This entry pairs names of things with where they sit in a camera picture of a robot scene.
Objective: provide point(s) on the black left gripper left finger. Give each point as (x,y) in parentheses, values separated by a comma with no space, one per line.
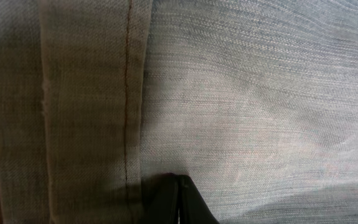
(161,201)

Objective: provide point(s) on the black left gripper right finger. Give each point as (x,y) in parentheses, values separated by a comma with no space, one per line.
(192,207)

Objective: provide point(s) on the light blue denim shorts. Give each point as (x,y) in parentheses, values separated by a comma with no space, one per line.
(257,101)

